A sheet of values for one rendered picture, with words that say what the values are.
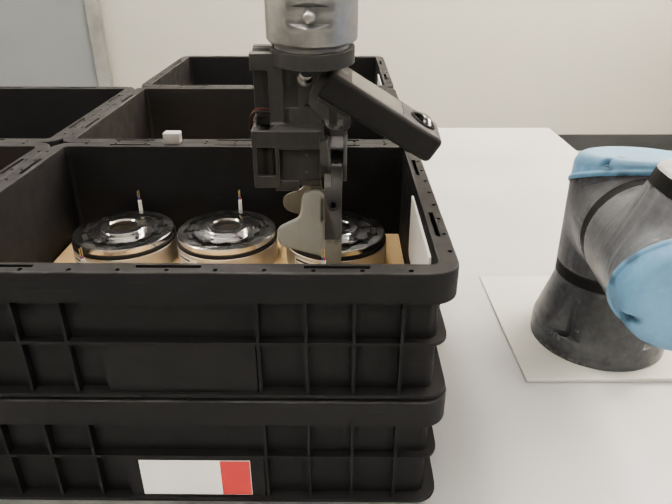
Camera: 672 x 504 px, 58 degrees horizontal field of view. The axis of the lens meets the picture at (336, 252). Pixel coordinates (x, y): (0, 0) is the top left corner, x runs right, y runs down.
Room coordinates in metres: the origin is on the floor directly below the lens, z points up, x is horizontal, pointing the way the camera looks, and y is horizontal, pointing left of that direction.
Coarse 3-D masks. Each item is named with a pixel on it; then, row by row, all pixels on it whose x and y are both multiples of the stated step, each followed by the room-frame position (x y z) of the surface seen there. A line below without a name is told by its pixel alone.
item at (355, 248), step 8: (344, 216) 0.61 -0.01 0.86; (352, 216) 0.60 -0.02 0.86; (360, 216) 0.60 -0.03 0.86; (360, 224) 0.58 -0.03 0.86; (368, 224) 0.59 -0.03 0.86; (376, 224) 0.58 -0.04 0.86; (360, 232) 0.56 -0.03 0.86; (368, 232) 0.56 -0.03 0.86; (376, 232) 0.56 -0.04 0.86; (384, 232) 0.56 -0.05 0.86; (344, 240) 0.54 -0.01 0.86; (352, 240) 0.54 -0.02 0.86; (360, 240) 0.55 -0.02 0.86; (368, 240) 0.54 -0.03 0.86; (376, 240) 0.54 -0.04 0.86; (344, 248) 0.52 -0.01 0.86; (352, 248) 0.52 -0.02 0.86; (360, 248) 0.52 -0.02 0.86; (368, 248) 0.53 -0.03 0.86; (344, 256) 0.52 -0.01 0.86
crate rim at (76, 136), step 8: (144, 88) 0.94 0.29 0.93; (152, 88) 0.94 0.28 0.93; (160, 88) 0.94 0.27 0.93; (168, 88) 0.94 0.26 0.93; (176, 88) 0.94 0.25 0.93; (184, 88) 0.94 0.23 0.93; (192, 88) 0.94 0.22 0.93; (200, 88) 0.94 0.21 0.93; (208, 88) 0.94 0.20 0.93; (216, 88) 0.94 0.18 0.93; (224, 88) 0.94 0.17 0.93; (232, 88) 0.94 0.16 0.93; (240, 88) 0.94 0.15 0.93; (248, 88) 0.94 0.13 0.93; (384, 88) 0.94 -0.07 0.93; (392, 88) 0.94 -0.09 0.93; (128, 96) 0.88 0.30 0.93; (136, 96) 0.90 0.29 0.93; (120, 104) 0.83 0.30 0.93; (128, 104) 0.86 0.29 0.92; (104, 112) 0.79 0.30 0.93; (112, 112) 0.79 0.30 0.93; (96, 120) 0.75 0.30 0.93; (104, 120) 0.76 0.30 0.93; (80, 128) 0.71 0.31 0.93; (88, 128) 0.71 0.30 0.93; (96, 128) 0.73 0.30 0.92; (72, 136) 0.68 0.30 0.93; (80, 136) 0.68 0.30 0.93
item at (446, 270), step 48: (96, 144) 0.64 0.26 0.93; (144, 144) 0.65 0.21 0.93; (192, 144) 0.64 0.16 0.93; (240, 144) 0.64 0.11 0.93; (384, 144) 0.65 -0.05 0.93; (0, 192) 0.50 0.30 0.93; (432, 192) 0.50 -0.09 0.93; (432, 240) 0.40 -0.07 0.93; (0, 288) 0.35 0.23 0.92; (48, 288) 0.35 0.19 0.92; (96, 288) 0.35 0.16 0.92; (144, 288) 0.35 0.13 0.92; (192, 288) 0.35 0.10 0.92; (240, 288) 0.35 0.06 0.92; (288, 288) 0.35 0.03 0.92; (336, 288) 0.35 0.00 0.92; (384, 288) 0.35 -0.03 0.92; (432, 288) 0.35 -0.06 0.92
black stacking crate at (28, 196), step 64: (64, 192) 0.62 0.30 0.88; (128, 192) 0.64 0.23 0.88; (192, 192) 0.64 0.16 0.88; (256, 192) 0.64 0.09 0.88; (384, 192) 0.64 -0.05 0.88; (0, 256) 0.48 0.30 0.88; (0, 320) 0.36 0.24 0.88; (64, 320) 0.36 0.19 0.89; (128, 320) 0.36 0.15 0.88; (192, 320) 0.36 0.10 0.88; (256, 320) 0.36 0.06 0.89; (320, 320) 0.36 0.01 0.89; (384, 320) 0.36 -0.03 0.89; (0, 384) 0.36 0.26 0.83; (64, 384) 0.36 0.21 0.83; (128, 384) 0.36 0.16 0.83; (192, 384) 0.36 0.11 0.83; (256, 384) 0.36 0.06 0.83; (320, 384) 0.36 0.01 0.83; (384, 384) 0.36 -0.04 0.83
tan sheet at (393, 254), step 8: (392, 240) 0.61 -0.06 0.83; (72, 248) 0.59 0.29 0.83; (280, 248) 0.59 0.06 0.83; (392, 248) 0.59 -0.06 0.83; (400, 248) 0.59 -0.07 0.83; (64, 256) 0.57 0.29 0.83; (72, 256) 0.57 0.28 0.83; (280, 256) 0.57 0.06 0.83; (392, 256) 0.57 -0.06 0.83; (400, 256) 0.57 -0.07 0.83
